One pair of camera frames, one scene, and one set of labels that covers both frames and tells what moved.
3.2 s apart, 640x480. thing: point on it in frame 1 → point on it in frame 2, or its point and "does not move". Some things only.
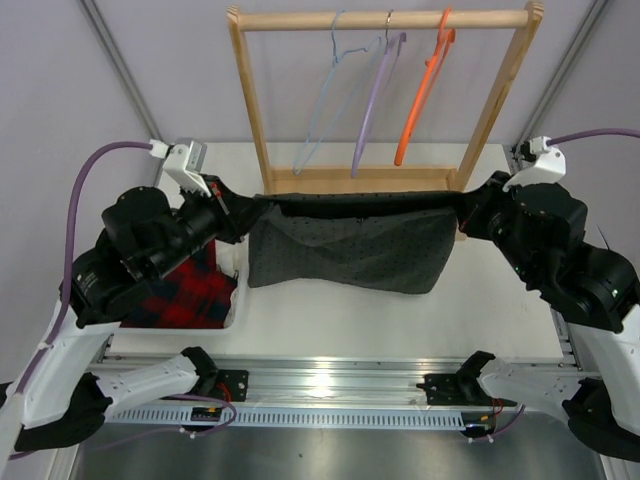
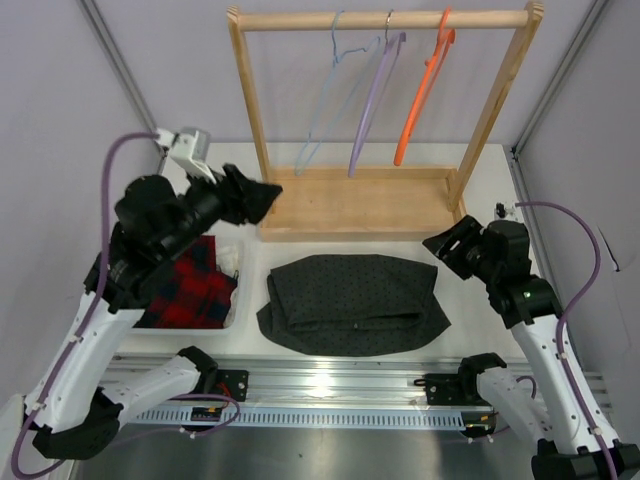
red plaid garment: (195, 294) does not move
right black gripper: (478, 206) → (466, 230)
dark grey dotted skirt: (400, 241) → (352, 305)
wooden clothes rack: (375, 181) does not move
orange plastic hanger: (435, 65) does not move
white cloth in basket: (229, 258) does not move
